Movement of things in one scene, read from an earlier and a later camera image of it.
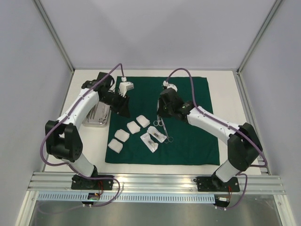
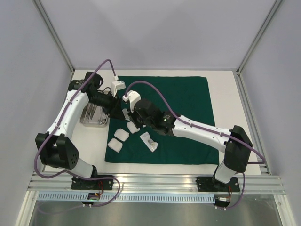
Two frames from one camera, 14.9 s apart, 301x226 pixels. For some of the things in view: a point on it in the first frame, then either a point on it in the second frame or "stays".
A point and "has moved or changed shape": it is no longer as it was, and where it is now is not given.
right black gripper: x=164 y=109 -> x=135 y=114
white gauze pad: x=116 y=145 stays
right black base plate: x=214 y=184 stays
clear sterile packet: x=160 y=137 has moved or changed shape
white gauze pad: x=133 y=127 stays
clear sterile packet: x=152 y=145 stays
